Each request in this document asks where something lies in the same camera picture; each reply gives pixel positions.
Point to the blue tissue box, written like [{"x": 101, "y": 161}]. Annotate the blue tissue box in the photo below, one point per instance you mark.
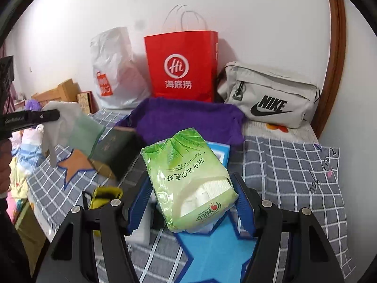
[{"x": 221, "y": 151}]

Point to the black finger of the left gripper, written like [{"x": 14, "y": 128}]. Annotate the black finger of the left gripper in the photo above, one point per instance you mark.
[{"x": 24, "y": 119}]

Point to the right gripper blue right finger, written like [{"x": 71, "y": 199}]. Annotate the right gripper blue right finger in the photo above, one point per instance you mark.
[{"x": 243, "y": 203}]

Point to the red Haidilao paper bag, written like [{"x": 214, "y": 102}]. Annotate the red Haidilao paper bag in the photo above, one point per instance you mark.
[{"x": 183, "y": 64}]

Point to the green tissue pack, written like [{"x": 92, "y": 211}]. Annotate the green tissue pack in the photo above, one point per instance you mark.
[{"x": 190, "y": 183}]

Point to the patterned brown book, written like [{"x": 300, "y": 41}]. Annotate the patterned brown book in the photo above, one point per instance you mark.
[{"x": 85, "y": 101}]

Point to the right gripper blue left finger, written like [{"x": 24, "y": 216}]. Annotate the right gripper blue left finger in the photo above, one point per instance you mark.
[{"x": 139, "y": 197}]

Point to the white Miniso plastic bag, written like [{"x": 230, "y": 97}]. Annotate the white Miniso plastic bag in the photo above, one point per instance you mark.
[{"x": 118, "y": 82}]

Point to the grey checked star bedsheet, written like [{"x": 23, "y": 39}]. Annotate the grey checked star bedsheet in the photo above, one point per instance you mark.
[{"x": 290, "y": 172}]

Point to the purple towel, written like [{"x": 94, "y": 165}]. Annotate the purple towel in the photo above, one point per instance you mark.
[{"x": 156, "y": 119}]

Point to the brown wooden door frame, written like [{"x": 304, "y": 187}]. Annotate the brown wooden door frame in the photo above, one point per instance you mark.
[{"x": 337, "y": 54}]

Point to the yellow black pouch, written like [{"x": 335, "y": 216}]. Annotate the yellow black pouch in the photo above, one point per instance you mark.
[{"x": 101, "y": 196}]

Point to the wooden bedside table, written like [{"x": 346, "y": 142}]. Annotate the wooden bedside table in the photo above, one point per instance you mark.
[{"x": 65, "y": 92}]

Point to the dark green tea box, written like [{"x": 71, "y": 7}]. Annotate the dark green tea box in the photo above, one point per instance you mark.
[{"x": 112, "y": 155}]

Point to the grey Nike pouch bag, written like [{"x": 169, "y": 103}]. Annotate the grey Nike pouch bag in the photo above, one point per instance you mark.
[{"x": 267, "y": 95}]

